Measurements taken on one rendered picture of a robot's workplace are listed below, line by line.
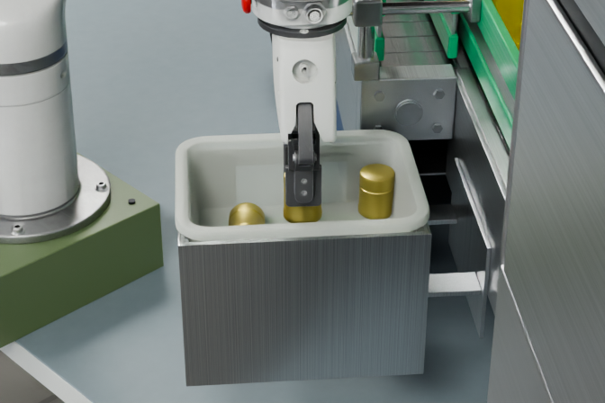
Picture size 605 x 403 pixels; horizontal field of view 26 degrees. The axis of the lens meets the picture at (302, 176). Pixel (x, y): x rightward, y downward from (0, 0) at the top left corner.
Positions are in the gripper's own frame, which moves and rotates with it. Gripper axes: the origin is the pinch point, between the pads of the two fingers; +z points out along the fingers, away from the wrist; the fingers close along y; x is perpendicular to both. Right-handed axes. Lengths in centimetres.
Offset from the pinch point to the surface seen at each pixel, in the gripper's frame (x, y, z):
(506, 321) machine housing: -2, -72, -37
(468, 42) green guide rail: -17.5, 17.2, -4.6
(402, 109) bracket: -10.5, 11.9, 0.0
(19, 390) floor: 49, 95, 102
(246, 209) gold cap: 5.1, 2.4, 5.1
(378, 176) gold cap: -7.6, 5.9, 4.1
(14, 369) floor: 51, 102, 102
